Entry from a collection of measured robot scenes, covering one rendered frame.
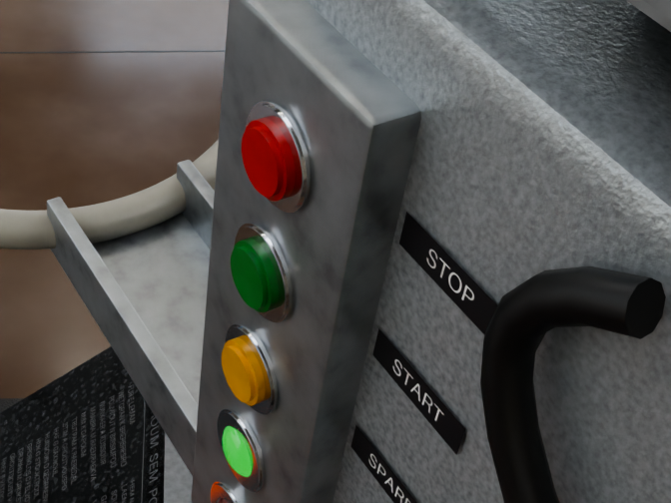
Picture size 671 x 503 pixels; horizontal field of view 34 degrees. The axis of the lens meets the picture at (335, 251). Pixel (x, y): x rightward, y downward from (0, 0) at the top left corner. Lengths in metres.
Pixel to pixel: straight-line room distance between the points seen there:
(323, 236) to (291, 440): 0.10
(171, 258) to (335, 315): 0.53
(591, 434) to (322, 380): 0.11
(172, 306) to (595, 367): 0.58
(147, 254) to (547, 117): 0.63
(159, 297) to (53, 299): 1.56
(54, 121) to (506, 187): 2.61
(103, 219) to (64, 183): 1.81
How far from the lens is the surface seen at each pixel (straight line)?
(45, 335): 2.33
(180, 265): 0.86
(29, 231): 0.85
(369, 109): 0.30
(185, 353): 0.80
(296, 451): 0.41
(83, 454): 1.17
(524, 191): 0.28
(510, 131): 0.28
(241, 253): 0.37
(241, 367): 0.40
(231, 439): 0.45
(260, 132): 0.33
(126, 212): 0.87
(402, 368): 0.35
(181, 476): 1.05
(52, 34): 3.19
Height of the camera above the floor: 1.73
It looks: 43 degrees down
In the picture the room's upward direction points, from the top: 10 degrees clockwise
